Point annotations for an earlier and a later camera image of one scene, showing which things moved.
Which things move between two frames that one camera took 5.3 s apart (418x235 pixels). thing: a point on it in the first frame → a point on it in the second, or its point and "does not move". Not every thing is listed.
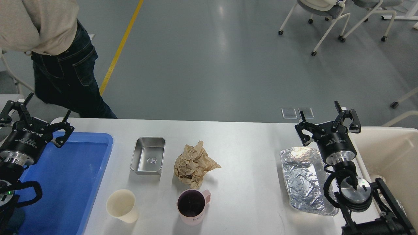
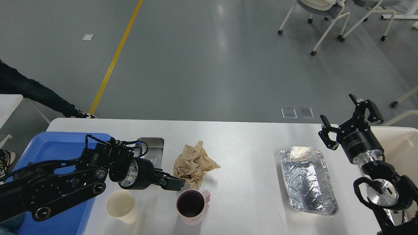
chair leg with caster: (395, 104) does not move
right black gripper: (332, 138) → (355, 134)
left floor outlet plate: (289, 113) does not move
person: (64, 57) → (12, 82)
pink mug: (191, 203) does not move
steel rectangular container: (148, 156) does not move
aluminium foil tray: (305, 172) does not move
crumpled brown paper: (190, 166) does not move
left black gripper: (24, 145) → (141, 174)
